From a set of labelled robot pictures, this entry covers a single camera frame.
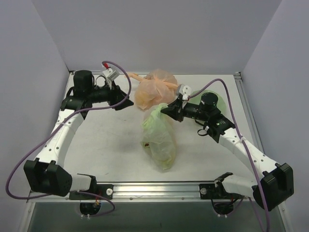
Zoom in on green plastic bag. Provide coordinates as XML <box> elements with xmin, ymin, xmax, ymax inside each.
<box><xmin>140</xmin><ymin>103</ymin><xmax>177</xmax><ymax>171</ymax></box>

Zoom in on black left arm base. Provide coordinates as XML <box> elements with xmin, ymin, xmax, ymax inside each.
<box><xmin>69</xmin><ymin>177</ymin><xmax>114</xmax><ymax>217</ymax></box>

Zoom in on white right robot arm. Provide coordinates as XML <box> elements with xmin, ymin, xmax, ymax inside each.
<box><xmin>161</xmin><ymin>92</ymin><xmax>294</xmax><ymax>212</ymax></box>

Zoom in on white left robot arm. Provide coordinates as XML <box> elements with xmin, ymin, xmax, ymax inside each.
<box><xmin>24</xmin><ymin>68</ymin><xmax>133</xmax><ymax>199</ymax></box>

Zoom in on orange tied plastic bag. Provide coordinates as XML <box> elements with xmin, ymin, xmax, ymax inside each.
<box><xmin>128</xmin><ymin>69</ymin><xmax>179</xmax><ymax>111</ymax></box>

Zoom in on green wavy plastic bowl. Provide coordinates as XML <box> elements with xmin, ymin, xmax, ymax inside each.
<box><xmin>189</xmin><ymin>89</ymin><xmax>226</xmax><ymax>114</ymax></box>

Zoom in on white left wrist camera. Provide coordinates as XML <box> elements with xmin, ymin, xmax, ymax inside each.
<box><xmin>102</xmin><ymin>68</ymin><xmax>119</xmax><ymax>86</ymax></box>

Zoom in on aluminium back rail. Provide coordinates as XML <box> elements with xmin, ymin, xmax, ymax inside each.
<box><xmin>69</xmin><ymin>70</ymin><xmax>102</xmax><ymax>75</ymax></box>

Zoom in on aluminium rail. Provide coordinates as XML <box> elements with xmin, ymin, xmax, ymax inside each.
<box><xmin>69</xmin><ymin>70</ymin><xmax>102</xmax><ymax>75</ymax></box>
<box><xmin>234</xmin><ymin>72</ymin><xmax>263</xmax><ymax>150</ymax></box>
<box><xmin>27</xmin><ymin>181</ymin><xmax>287</xmax><ymax>203</ymax></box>

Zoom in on aluminium right side rail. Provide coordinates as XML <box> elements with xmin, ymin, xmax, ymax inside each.
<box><xmin>234</xmin><ymin>72</ymin><xmax>263</xmax><ymax>150</ymax></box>

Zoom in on aluminium front rail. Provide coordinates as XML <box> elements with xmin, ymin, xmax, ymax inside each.
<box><xmin>27</xmin><ymin>181</ymin><xmax>287</xmax><ymax>203</ymax></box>

